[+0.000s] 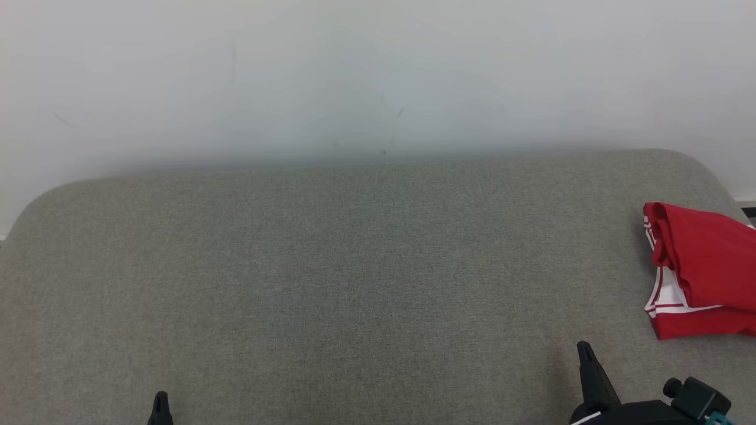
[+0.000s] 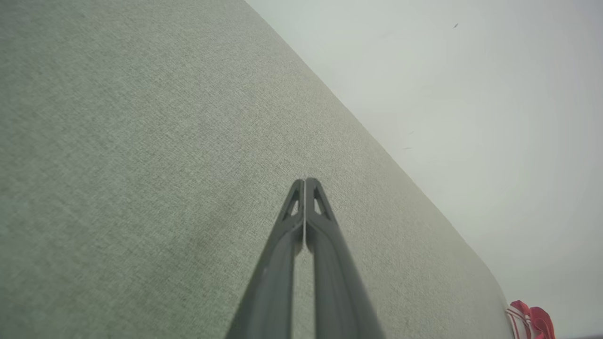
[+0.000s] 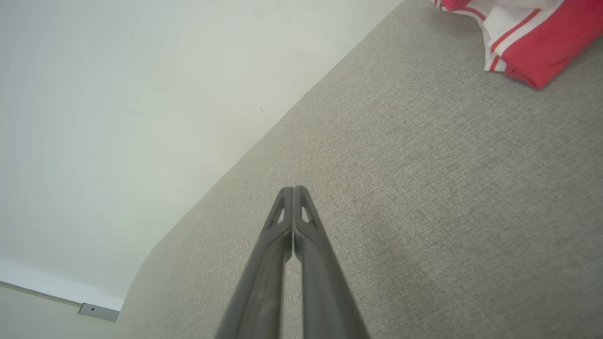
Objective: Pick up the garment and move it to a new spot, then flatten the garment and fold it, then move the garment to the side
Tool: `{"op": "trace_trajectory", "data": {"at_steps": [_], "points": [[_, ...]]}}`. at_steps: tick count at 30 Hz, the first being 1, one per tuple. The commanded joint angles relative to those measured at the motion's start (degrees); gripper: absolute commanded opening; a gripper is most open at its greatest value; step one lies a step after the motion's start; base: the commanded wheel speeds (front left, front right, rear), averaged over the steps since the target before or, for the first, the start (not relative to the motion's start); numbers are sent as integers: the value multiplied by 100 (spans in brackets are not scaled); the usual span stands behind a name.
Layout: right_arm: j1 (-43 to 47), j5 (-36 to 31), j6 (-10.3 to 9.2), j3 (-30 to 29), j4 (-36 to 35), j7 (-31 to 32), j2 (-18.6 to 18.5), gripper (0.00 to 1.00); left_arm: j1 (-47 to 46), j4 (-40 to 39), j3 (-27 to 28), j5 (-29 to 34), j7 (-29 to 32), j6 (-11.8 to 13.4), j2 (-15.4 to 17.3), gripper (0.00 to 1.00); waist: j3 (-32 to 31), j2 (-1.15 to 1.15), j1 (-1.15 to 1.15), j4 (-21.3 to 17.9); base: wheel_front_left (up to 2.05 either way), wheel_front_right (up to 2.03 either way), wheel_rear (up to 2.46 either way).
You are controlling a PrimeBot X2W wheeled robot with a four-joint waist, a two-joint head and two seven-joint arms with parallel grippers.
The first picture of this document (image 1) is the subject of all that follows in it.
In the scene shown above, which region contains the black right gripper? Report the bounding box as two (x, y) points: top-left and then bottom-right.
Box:
(568, 341), (709, 425)

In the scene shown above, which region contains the red white jersey shirt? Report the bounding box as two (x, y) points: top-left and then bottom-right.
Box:
(643, 202), (756, 341)

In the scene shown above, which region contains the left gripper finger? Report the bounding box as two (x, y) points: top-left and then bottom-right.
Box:
(146, 391), (175, 425)

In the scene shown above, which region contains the grey fabric sofa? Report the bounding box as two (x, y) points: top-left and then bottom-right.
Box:
(0, 149), (756, 425)

